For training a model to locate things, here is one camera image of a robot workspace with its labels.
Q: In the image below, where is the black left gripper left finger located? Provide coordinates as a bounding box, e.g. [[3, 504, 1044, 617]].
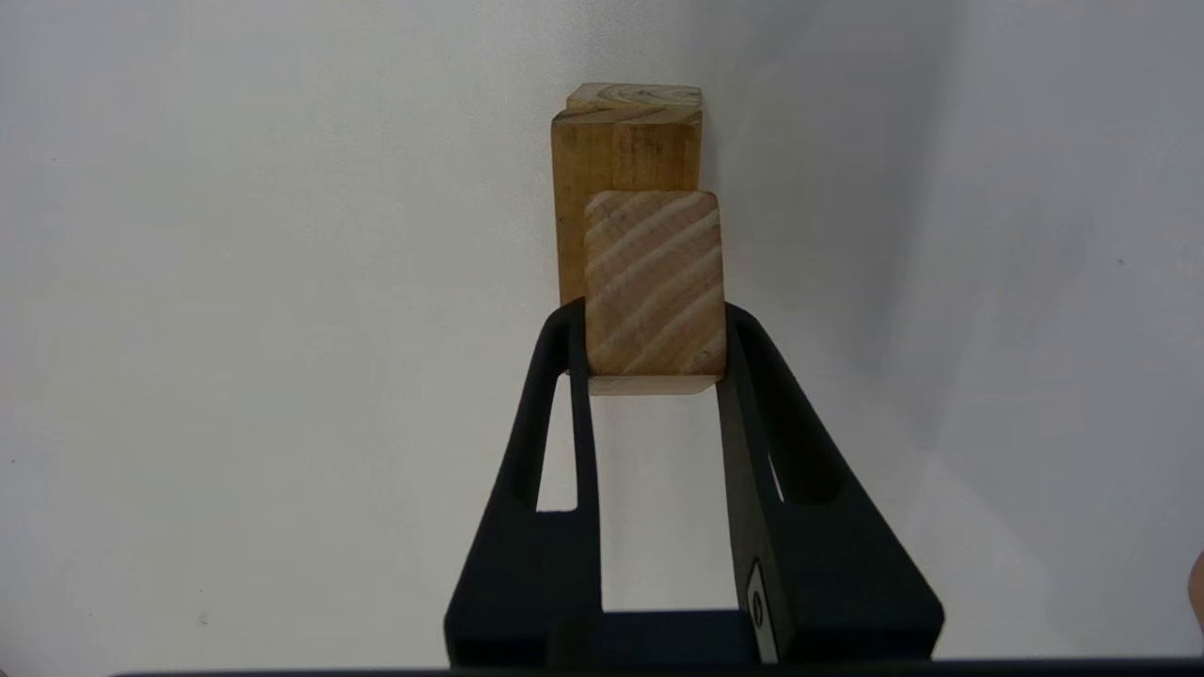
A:
[[444, 299, 603, 669]]

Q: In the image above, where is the triangular wooden block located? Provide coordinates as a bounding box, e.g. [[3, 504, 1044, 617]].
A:
[[583, 190, 728, 397]]

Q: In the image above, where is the rectangular wooden block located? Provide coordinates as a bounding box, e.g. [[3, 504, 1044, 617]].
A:
[[551, 105, 704, 307]]

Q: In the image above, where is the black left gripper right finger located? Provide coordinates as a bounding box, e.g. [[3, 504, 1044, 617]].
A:
[[717, 303, 945, 664]]

